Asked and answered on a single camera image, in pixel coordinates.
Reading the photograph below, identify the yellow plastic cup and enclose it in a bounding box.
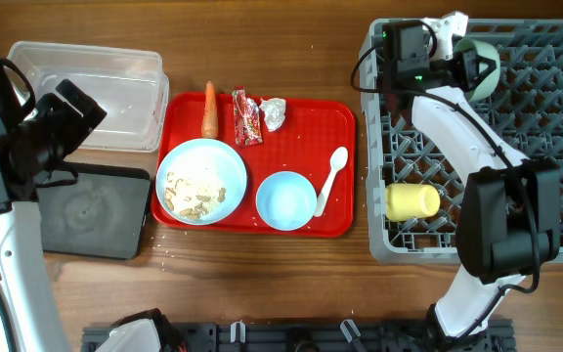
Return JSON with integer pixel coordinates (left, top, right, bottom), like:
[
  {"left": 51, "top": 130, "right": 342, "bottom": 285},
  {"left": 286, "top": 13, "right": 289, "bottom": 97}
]
[{"left": 385, "top": 183, "right": 441, "bottom": 222}]

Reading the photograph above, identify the light blue plate with rice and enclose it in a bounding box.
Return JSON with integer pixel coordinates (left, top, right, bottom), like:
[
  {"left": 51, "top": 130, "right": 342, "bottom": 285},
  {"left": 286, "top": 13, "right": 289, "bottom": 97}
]
[{"left": 155, "top": 139, "right": 248, "bottom": 226}]

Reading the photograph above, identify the light blue bowl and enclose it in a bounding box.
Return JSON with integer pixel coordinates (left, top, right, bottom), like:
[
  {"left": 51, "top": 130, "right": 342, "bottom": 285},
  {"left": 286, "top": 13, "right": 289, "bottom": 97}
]
[{"left": 255, "top": 171, "right": 317, "bottom": 232}]

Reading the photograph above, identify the grey dishwasher rack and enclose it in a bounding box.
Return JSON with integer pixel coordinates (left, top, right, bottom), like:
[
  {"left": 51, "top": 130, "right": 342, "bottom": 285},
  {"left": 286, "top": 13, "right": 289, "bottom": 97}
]
[{"left": 358, "top": 19, "right": 563, "bottom": 264}]

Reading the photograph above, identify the crumpled white tissue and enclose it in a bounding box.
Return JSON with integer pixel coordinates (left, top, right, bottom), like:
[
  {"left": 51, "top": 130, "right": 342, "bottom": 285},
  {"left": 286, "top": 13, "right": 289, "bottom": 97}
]
[{"left": 259, "top": 98, "right": 286, "bottom": 132}]

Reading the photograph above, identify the pale green bowl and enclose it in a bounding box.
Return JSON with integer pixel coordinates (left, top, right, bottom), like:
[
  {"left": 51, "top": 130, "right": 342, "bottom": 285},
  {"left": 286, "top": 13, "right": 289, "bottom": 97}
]
[{"left": 455, "top": 38, "right": 500, "bottom": 102}]

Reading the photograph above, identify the black tray bin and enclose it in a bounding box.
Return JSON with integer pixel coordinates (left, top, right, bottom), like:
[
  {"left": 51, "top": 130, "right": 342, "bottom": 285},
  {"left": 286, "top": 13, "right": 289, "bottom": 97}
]
[{"left": 37, "top": 163, "right": 152, "bottom": 260}]

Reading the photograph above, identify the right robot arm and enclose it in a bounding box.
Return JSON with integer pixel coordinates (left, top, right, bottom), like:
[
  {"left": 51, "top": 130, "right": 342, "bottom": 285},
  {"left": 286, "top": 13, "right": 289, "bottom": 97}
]
[{"left": 381, "top": 20, "right": 560, "bottom": 349}]

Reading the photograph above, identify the white plastic spoon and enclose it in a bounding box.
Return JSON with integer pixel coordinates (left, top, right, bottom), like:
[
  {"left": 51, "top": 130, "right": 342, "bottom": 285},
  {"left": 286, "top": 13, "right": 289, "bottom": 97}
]
[{"left": 314, "top": 147, "right": 349, "bottom": 217}]

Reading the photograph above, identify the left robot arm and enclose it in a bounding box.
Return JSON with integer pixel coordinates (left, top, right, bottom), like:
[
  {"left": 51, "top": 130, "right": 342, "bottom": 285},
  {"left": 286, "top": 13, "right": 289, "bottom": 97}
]
[{"left": 0, "top": 58, "right": 106, "bottom": 351}]

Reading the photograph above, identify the clear plastic bin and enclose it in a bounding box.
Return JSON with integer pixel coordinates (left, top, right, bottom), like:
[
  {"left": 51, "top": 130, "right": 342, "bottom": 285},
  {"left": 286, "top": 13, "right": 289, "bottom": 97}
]
[{"left": 8, "top": 41, "right": 169, "bottom": 153}]

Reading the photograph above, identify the red serving tray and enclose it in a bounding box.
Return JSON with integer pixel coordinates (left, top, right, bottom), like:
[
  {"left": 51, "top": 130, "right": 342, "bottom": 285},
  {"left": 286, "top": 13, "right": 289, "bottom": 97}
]
[{"left": 151, "top": 92, "right": 357, "bottom": 239}]

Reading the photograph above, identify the orange carrot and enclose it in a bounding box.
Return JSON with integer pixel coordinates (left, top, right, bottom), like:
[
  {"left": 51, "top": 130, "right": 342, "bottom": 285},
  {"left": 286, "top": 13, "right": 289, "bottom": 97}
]
[{"left": 201, "top": 81, "right": 219, "bottom": 139}]

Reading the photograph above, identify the red snack wrapper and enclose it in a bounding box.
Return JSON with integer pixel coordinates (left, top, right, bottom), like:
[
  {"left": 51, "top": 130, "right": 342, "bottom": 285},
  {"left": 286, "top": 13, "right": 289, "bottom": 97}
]
[{"left": 232, "top": 86, "right": 263, "bottom": 147}]

